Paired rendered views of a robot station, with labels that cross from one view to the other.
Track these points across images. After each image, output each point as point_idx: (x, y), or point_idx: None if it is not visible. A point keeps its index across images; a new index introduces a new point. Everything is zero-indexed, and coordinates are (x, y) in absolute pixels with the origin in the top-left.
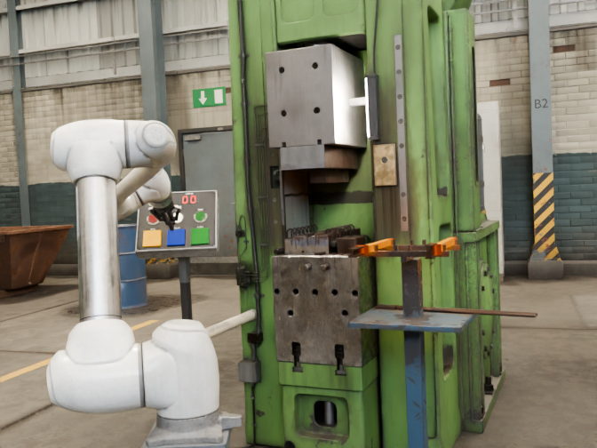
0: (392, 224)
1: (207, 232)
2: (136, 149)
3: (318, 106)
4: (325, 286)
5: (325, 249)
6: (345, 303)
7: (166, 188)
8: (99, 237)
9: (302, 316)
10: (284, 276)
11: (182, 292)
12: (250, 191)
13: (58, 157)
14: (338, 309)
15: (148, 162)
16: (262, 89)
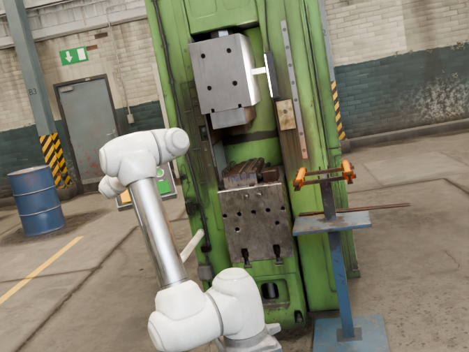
0: (296, 155)
1: (167, 183)
2: (167, 152)
3: (235, 79)
4: (260, 207)
5: (255, 181)
6: (276, 216)
7: None
8: (160, 224)
9: (246, 230)
10: (229, 204)
11: None
12: None
13: (112, 170)
14: (271, 221)
15: (174, 158)
16: (184, 69)
